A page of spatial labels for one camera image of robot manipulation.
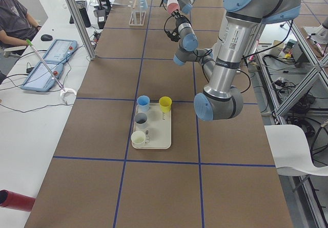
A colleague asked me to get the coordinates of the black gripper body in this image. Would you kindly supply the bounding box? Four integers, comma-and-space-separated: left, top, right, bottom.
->
171, 10, 191, 32

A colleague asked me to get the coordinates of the pink plastic cup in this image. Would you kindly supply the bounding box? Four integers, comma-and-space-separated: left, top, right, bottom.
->
167, 0, 180, 15

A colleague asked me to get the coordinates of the light blue plastic cup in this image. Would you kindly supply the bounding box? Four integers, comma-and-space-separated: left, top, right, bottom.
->
139, 0, 148, 12

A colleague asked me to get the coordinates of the yellow plastic cup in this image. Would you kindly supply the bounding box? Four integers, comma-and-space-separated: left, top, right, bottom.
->
159, 96, 172, 113

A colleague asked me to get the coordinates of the grey plastic cup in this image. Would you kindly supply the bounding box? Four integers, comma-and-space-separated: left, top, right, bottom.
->
134, 112, 148, 130

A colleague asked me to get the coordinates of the cream plastic cup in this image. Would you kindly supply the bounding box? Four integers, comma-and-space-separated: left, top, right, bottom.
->
131, 131, 146, 148

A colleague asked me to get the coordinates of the black thermos bottle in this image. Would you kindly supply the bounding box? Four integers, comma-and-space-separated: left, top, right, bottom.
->
76, 1, 91, 28

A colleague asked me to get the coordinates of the cream plastic tray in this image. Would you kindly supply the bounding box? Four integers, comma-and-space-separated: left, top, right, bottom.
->
132, 103, 172, 150

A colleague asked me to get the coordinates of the far blue teach pendant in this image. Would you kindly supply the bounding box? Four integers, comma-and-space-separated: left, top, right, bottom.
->
43, 39, 77, 64

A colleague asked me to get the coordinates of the blue teach pendant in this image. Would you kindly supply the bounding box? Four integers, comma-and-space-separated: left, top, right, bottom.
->
20, 62, 64, 92
43, 39, 77, 64

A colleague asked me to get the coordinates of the black computer mouse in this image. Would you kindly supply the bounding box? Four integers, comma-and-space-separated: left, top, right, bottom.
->
40, 34, 53, 42

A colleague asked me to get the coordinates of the long metal grabber stick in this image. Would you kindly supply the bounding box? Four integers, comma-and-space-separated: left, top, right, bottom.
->
26, 39, 77, 105

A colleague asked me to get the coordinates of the near blue teach pendant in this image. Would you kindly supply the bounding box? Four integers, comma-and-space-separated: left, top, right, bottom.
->
20, 62, 64, 92

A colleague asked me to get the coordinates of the seated person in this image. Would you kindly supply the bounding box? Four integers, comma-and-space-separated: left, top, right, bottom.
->
1, 0, 42, 48

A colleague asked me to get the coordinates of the white chair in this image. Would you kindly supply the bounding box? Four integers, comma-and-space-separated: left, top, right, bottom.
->
264, 125, 327, 176

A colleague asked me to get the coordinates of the red cylinder bottle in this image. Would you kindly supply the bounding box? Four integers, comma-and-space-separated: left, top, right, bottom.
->
1, 190, 35, 212

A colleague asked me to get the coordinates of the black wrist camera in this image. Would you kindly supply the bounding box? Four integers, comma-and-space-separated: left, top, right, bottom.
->
165, 30, 180, 42

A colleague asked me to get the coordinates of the white wire cup rack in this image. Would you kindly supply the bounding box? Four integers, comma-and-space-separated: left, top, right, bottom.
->
128, 0, 148, 26

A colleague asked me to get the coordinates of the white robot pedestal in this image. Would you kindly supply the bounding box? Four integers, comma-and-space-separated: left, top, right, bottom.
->
202, 13, 257, 77

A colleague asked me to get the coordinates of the aluminium frame post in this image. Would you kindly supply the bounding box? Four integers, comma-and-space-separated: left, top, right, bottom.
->
65, 0, 96, 60

